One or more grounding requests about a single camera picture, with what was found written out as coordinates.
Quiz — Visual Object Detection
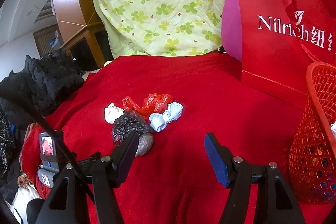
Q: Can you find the red blanket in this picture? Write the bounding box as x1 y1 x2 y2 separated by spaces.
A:
20 52 336 224

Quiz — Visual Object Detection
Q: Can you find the black clothes pile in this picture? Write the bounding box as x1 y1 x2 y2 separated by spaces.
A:
1 49 84 116

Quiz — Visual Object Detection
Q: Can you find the wooden headboard cabinet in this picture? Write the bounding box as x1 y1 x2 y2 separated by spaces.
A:
52 0 109 70

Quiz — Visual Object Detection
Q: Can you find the white crumpled paper wad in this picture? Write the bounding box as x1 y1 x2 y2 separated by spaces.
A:
104 103 124 124

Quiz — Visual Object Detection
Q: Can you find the grey translucent plastic wad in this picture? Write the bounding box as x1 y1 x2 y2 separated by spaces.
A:
135 133 154 157

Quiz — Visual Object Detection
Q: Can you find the light blue plastic wad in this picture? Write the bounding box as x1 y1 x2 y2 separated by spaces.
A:
149 102 183 132

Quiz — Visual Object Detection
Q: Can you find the red plastic bag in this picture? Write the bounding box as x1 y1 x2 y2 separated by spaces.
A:
122 93 173 119

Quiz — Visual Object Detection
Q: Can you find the red plastic mesh basket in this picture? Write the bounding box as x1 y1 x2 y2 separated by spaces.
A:
289 63 335 204

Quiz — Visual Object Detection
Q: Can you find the black plastic bag wad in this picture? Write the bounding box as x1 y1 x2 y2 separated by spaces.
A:
112 110 154 147

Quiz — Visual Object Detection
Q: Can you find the red Nilrich paper bag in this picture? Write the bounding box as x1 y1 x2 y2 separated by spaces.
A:
239 0 335 108

